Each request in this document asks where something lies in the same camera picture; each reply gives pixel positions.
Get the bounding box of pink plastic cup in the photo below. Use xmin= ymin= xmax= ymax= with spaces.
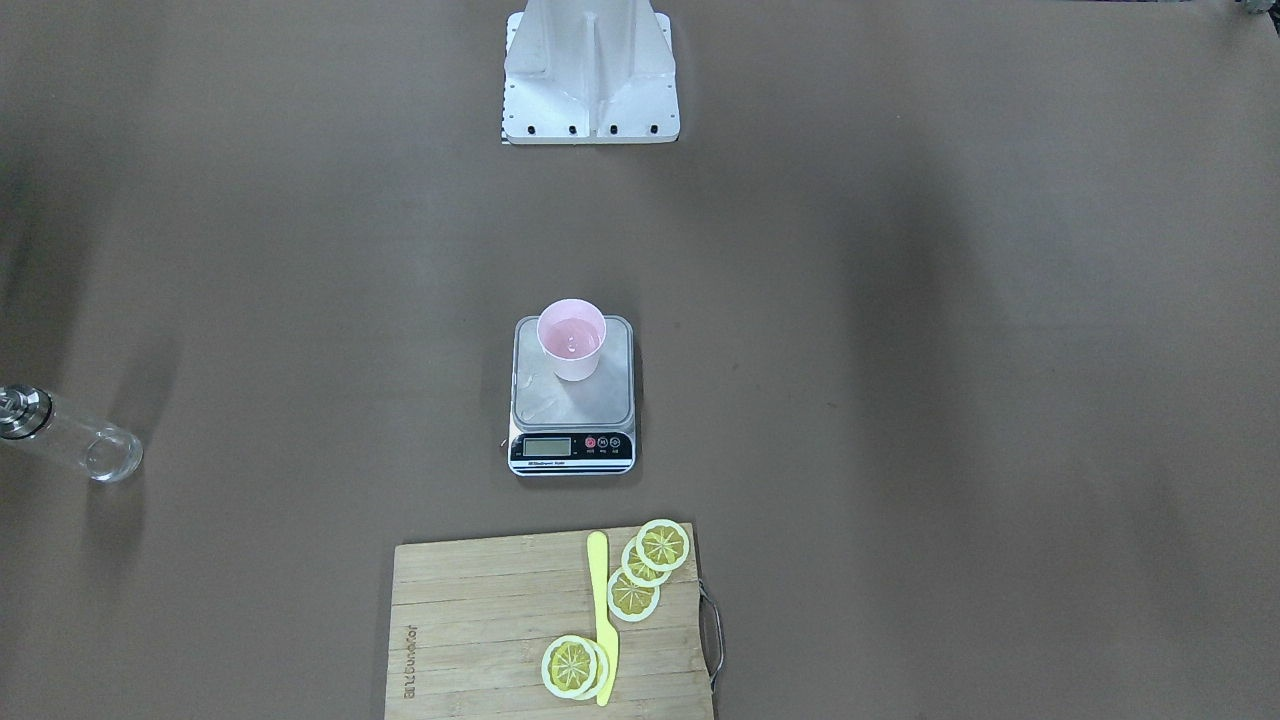
xmin=536 ymin=299 xmax=607 ymax=382

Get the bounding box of silver digital kitchen scale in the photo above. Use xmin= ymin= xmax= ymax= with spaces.
xmin=506 ymin=315 xmax=637 ymax=477

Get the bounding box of yellow plastic knife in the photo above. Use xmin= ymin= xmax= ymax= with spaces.
xmin=586 ymin=530 xmax=620 ymax=707

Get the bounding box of middle lemon slice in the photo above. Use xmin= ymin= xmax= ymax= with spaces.
xmin=620 ymin=537 xmax=671 ymax=588

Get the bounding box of wooden cutting board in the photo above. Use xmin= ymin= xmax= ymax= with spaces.
xmin=384 ymin=524 xmax=726 ymax=720

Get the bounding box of lemon slice near handle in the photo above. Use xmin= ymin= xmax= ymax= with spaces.
xmin=634 ymin=518 xmax=692 ymax=573

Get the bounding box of white camera pole base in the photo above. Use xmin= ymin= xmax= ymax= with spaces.
xmin=500 ymin=1 xmax=681 ymax=146

